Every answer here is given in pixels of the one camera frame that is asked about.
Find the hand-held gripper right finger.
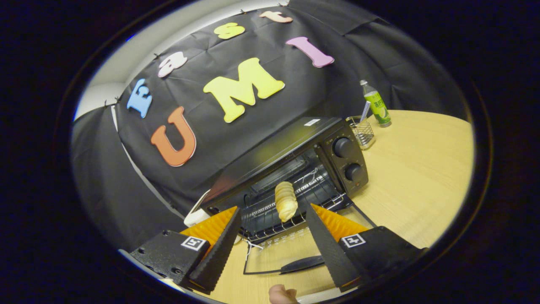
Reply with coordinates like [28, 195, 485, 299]
[306, 204, 429, 293]

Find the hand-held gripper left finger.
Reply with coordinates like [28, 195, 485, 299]
[129, 206, 242, 295]

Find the yellow ridged bread roll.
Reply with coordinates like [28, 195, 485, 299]
[274, 181, 298, 223]

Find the black toaster oven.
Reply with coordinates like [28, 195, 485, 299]
[200, 117, 378, 276]

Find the white pop-up toaster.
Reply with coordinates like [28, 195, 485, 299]
[184, 190, 211, 228]

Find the green label drink bottle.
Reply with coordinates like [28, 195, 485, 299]
[359, 80, 392, 128]

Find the wire mesh holder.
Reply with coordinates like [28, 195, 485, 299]
[346, 115, 376, 151]

